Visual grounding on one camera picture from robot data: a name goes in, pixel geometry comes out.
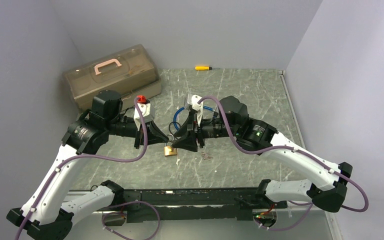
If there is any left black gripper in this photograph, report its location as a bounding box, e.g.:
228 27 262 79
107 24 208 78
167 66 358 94
106 115 169 149

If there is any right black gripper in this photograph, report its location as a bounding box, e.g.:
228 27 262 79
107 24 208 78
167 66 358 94
172 110 239 152

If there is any brass padlock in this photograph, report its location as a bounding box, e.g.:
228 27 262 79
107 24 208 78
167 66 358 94
163 133 178 157

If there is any silver key bunch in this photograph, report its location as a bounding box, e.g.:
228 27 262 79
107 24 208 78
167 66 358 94
200 152 212 160

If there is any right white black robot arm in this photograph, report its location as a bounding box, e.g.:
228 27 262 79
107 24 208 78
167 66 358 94
172 95 353 213

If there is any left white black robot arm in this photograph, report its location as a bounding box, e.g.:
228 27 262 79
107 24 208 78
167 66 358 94
6 90 169 240

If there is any small black cable lock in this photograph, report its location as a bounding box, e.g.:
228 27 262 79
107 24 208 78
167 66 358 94
168 121 178 135

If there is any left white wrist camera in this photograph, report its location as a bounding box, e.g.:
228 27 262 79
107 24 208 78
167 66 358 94
133 95 155 130

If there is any yellow handled screwdriver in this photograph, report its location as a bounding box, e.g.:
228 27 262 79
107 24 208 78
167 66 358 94
194 66 213 71

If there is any translucent brown toolbox pink handle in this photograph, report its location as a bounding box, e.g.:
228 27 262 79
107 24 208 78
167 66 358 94
62 44 162 112

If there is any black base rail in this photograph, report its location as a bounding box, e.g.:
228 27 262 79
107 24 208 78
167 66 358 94
90 187 289 223

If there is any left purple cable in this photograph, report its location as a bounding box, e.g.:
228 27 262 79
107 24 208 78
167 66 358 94
13 96 161 240

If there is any aluminium frame rail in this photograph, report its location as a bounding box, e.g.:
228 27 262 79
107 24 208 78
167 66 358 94
32 70 342 240

